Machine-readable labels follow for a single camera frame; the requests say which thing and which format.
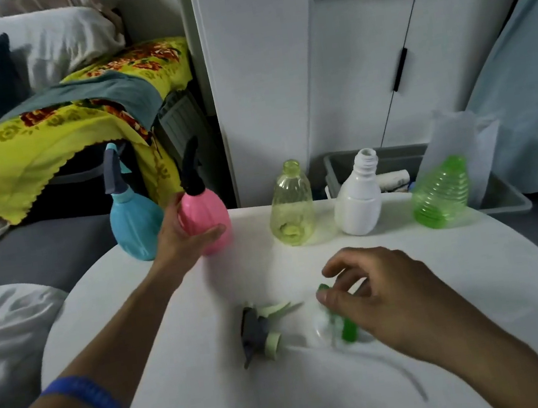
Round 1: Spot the person's right hand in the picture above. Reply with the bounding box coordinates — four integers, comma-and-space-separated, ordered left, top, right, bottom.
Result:
310, 230, 492, 384

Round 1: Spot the person's left hand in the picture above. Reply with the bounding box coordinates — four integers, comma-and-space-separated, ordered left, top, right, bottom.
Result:
142, 199, 235, 291

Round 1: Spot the pink spray bottle black nozzle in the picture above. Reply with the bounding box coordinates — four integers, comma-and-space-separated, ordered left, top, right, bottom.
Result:
167, 132, 236, 260

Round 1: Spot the green and white spray nozzle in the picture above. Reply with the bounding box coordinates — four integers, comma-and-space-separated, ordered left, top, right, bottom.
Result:
307, 270, 430, 408

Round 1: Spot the person's right forearm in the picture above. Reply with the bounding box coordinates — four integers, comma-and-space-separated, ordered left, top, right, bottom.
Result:
429, 312, 538, 408

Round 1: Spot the person's left forearm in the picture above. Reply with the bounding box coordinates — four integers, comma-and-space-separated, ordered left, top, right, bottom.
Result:
0, 268, 194, 408

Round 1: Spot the blue spray bottle grey nozzle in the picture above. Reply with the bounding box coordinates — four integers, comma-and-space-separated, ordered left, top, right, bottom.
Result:
98, 136, 172, 267

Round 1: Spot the yellow transparent plastic bottle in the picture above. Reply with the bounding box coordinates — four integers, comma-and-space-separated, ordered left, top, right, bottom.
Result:
261, 157, 320, 250

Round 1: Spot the grey and pale green spray nozzle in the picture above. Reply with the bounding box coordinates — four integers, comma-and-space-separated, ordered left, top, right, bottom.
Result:
235, 296, 313, 370

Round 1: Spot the white plastic bottle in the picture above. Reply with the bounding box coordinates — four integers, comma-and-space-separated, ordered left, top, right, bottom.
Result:
325, 146, 389, 240

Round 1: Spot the grey slatted crate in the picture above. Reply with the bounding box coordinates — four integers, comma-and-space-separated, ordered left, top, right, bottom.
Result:
148, 85, 233, 218

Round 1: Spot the white tube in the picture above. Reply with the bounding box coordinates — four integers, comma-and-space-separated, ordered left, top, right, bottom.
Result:
377, 168, 413, 195

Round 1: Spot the green transparent ribbed bottle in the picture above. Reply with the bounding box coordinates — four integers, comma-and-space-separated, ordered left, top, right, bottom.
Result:
405, 153, 476, 233

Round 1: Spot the teal towel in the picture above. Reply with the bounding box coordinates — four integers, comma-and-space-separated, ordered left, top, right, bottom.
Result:
0, 64, 167, 151

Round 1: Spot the grey sofa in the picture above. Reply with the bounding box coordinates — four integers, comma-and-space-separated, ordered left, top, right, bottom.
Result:
0, 210, 127, 303

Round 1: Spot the grey plastic bin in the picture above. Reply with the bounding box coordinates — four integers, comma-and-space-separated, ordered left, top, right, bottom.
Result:
321, 125, 534, 240

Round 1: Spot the blue wristband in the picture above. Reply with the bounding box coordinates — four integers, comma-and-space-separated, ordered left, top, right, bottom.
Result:
38, 369, 126, 408

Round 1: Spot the white plastic bag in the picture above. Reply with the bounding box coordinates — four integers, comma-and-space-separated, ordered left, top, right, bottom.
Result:
410, 101, 512, 216

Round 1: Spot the yellow floral blanket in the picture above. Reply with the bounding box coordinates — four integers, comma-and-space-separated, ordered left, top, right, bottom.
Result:
0, 34, 212, 233

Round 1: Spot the white cabinet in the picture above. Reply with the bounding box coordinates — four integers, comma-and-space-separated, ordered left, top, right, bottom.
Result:
188, 0, 538, 215

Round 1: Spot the white blanket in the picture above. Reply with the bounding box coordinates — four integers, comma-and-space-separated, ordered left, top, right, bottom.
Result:
0, 263, 85, 408

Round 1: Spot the white pillow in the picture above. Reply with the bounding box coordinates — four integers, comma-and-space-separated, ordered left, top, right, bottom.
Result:
0, 0, 133, 101

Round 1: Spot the light blue curtain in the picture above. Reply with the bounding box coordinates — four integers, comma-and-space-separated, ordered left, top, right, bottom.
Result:
449, 0, 538, 202

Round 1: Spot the black cabinet handle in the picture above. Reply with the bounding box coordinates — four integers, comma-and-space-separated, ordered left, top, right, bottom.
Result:
386, 46, 414, 94

